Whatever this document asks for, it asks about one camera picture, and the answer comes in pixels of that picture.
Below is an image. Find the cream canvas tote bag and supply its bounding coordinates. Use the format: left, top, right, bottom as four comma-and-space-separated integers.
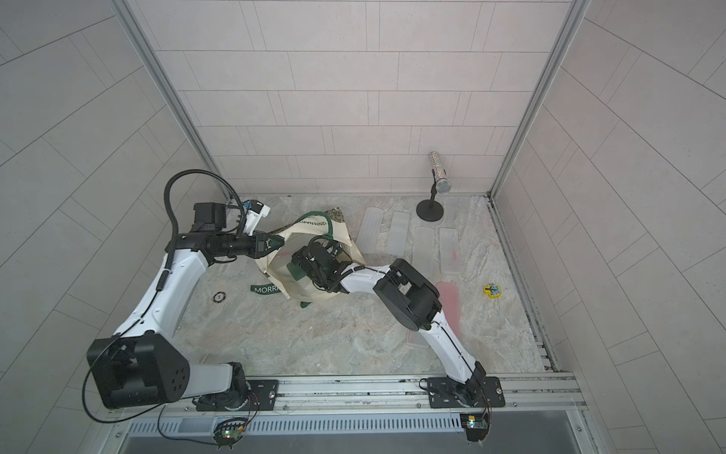
255, 208, 365, 303

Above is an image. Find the translucent pink pencil case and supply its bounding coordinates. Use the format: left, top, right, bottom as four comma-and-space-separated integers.
436, 282, 461, 336

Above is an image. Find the dark green pencil case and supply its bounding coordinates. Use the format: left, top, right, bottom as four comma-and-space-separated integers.
287, 257, 310, 281

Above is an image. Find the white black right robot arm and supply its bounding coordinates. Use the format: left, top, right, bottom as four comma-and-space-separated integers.
291, 236, 505, 408

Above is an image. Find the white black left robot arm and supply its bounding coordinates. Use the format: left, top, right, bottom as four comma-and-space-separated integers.
84, 170, 285, 412

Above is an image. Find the silver microphone on stand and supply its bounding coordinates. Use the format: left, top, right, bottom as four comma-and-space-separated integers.
416, 151, 451, 222

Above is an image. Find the yellow tape measure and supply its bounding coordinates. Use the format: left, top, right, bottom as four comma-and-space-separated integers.
483, 283, 502, 299

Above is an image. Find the left green circuit board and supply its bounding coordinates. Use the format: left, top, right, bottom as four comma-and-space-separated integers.
213, 417, 249, 449

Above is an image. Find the green circuit board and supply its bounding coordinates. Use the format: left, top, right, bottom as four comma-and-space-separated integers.
213, 417, 249, 449
459, 412, 491, 443

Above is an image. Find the right green circuit board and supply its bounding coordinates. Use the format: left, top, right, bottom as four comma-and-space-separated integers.
459, 412, 491, 443

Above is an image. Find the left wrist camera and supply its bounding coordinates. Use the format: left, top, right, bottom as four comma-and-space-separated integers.
242, 200, 270, 236

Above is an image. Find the aluminium mounting rail frame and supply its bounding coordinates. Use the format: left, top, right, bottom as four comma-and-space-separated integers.
96, 373, 604, 453

